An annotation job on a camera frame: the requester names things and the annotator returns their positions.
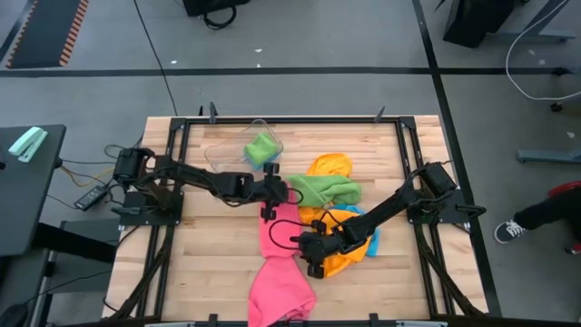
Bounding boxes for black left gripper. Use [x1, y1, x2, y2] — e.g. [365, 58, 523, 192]
[260, 174, 291, 223]

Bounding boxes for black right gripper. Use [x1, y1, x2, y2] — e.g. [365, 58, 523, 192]
[297, 231, 350, 280]

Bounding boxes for pink microfiber towel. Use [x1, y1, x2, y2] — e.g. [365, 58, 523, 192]
[258, 203, 303, 260]
[248, 256, 318, 327]

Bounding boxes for orange microfiber towel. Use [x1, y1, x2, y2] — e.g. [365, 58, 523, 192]
[298, 206, 373, 278]
[307, 153, 354, 179]

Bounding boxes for blue microfiber towel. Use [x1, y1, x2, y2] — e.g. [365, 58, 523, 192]
[333, 203, 381, 259]
[244, 153, 282, 173]

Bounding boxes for green microfiber towel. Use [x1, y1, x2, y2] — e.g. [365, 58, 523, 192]
[243, 132, 281, 167]
[285, 174, 363, 209]

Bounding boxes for clear plastic bin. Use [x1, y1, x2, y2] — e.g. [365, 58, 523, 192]
[203, 118, 285, 174]

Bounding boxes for black power adapter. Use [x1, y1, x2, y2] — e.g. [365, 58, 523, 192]
[74, 184, 109, 213]

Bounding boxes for black equipment box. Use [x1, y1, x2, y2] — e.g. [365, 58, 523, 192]
[182, 0, 251, 17]

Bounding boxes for black side table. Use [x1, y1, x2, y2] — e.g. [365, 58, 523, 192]
[0, 124, 67, 258]

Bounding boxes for mint green stapler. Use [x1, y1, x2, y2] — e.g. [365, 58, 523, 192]
[7, 125, 49, 164]

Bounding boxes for grey desk foot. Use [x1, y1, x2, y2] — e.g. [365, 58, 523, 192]
[517, 147, 581, 164]

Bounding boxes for red and black stool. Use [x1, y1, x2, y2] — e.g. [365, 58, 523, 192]
[547, 180, 581, 197]

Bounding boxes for black cabinet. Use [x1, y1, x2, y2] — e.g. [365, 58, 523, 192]
[442, 0, 517, 49]

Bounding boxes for black mat with orange edge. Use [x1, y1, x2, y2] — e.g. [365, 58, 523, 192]
[4, 0, 91, 69]

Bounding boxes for grey desk leg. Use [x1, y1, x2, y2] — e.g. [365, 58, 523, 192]
[494, 0, 577, 43]

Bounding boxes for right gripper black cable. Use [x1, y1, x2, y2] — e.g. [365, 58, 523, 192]
[268, 219, 319, 252]

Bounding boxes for yellow cable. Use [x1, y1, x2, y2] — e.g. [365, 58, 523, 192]
[61, 159, 117, 188]

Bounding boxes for long black floor cable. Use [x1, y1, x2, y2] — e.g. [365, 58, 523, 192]
[133, 0, 179, 117]

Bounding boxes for black cable loop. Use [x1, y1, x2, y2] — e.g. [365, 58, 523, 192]
[202, 4, 238, 31]

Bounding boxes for white floor cable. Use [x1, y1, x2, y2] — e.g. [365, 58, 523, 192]
[505, 0, 581, 102]

